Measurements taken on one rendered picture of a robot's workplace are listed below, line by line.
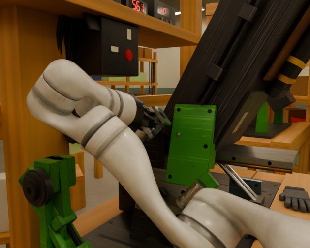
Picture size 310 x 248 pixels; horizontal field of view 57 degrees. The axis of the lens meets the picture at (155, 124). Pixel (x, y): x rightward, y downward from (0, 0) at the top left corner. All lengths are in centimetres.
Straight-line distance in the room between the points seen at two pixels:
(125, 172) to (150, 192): 4
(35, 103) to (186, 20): 125
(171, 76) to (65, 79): 1073
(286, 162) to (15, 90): 69
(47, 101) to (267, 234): 34
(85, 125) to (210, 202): 21
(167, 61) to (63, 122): 1088
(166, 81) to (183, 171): 1057
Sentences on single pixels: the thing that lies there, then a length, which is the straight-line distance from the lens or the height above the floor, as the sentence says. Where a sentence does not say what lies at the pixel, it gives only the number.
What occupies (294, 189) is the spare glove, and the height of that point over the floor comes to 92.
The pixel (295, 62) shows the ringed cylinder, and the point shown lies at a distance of 89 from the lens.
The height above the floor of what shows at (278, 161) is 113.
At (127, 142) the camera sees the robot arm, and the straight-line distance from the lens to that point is 42.
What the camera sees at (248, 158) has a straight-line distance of 82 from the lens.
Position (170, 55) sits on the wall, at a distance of 1122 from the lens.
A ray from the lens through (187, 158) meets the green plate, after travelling 74.
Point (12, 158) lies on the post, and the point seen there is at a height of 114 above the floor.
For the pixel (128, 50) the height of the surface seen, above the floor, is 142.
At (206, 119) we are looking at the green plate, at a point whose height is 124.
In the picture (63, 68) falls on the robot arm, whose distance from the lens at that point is 44.
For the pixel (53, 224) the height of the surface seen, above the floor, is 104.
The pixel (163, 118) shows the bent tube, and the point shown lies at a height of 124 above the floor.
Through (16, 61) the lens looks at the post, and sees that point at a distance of 75.
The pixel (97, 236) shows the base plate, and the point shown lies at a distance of 88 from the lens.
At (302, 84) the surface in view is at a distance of 424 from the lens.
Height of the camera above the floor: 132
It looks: 8 degrees down
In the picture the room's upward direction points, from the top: straight up
